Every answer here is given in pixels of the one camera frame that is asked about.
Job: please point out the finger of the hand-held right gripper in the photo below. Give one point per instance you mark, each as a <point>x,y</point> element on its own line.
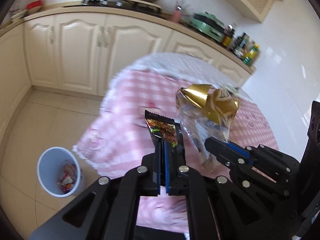
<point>217,148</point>
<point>240,148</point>

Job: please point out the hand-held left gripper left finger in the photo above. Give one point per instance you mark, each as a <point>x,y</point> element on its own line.
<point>158,170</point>

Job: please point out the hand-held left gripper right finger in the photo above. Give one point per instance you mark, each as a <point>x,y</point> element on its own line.
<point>167,170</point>

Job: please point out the black snack wrapper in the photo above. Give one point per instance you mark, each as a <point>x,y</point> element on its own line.
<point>165,132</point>

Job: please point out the gold and clear plastic bag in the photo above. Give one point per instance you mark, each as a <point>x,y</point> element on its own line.
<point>200,100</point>

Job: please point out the light blue trash bin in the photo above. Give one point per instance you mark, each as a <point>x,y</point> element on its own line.
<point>50,170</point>

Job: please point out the pink white tablecloth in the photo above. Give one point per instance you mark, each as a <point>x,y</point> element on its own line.
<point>125,130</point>

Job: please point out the crumpled red snack wrapper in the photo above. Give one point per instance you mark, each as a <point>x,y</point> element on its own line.
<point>68,177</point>

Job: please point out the row of condiment bottles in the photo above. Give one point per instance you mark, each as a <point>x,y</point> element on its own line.
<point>247,50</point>

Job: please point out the green electric cooker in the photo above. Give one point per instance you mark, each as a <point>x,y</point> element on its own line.
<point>207,26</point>

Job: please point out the pink bottle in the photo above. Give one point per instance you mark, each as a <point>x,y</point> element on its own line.
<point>176,15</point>

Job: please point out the cream kitchen base cabinets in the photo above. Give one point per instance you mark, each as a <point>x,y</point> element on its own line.
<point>80,50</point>

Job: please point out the black gas stove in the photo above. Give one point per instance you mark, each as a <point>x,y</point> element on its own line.
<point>105,2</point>

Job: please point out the red bowl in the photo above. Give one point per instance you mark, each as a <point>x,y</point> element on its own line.
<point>34,5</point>

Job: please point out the white bowl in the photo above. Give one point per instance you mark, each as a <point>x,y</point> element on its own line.
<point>17,16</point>

